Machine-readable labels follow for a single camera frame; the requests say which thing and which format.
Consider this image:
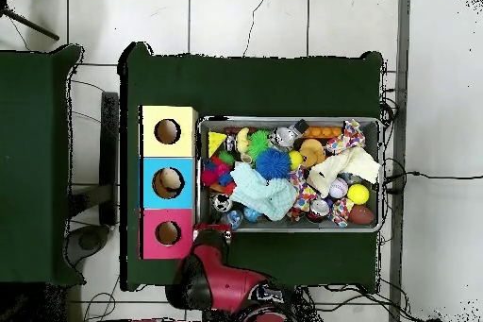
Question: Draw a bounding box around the clear plastic bottle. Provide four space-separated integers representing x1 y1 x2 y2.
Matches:
220 209 244 229

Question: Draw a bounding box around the wooden box with three holes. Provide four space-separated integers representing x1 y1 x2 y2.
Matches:
139 105 199 261

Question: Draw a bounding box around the mint green waffle cloth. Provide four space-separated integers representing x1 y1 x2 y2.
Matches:
228 161 298 222

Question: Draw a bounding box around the yellow cheese wedge toy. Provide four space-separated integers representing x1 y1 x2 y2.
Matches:
208 130 228 158

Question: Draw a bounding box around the blue spiky rubber ball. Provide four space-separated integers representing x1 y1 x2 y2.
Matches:
255 146 292 181

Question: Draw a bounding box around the green spiky rubber ball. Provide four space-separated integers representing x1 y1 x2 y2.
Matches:
247 128 272 161

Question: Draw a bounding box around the grey rounded base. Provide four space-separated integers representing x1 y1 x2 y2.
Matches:
65 223 111 267

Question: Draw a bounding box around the brown plush toy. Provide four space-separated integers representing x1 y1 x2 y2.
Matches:
299 138 326 169

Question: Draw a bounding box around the white toy baseball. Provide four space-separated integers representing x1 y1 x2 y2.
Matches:
328 177 349 199

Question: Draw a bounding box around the cream waffle cloth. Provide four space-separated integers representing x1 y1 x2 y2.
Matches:
306 146 381 198

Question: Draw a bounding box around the dark green table cloth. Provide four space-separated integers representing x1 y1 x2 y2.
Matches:
117 41 385 293
0 43 87 287

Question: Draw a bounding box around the yellow tennis ball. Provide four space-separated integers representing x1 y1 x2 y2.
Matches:
346 183 371 205

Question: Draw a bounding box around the brown toy football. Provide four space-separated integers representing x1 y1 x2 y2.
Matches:
347 204 376 226

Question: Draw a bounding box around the black tripod leg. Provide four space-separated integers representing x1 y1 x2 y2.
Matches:
0 4 60 42

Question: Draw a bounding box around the silver wire mesh bin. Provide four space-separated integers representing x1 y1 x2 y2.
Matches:
195 115 385 233

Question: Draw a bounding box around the black power cable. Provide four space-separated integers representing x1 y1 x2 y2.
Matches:
382 170 483 195

